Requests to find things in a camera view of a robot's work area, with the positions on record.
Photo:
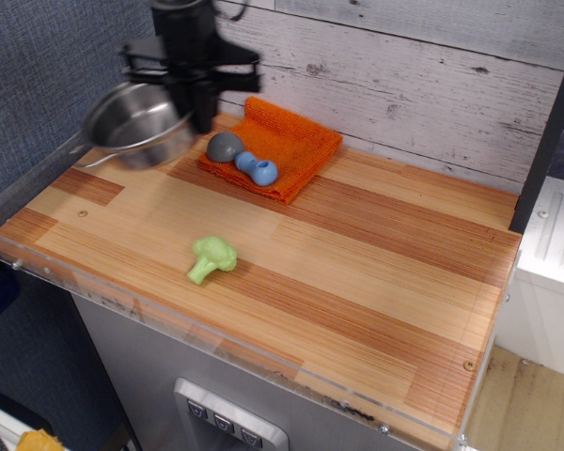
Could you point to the yellow object bottom left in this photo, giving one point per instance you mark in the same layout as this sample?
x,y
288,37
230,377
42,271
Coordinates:
x,y
39,440

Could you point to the clear acrylic table guard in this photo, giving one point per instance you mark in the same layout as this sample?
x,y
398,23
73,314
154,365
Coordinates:
x,y
358,317

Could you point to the green toy broccoli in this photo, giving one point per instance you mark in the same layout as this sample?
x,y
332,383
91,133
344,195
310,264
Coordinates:
x,y
212,253

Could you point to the stainless steel pot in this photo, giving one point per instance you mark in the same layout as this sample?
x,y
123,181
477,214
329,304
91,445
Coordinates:
x,y
139,126

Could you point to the grey and blue toy mushroom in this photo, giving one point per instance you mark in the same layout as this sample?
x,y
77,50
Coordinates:
x,y
227,147

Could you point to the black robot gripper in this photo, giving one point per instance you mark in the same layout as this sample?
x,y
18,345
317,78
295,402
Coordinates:
x,y
187,50

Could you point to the orange folded napkin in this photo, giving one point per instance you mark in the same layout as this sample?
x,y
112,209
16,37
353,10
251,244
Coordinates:
x,y
298,146

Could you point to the white grooved appliance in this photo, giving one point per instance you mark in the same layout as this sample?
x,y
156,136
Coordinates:
x,y
531,321

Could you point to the dark vertical post right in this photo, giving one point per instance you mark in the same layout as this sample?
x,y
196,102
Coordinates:
x,y
541,164

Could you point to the toy fridge water dispenser panel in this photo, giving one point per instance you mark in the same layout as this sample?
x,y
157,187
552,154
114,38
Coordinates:
x,y
214,423

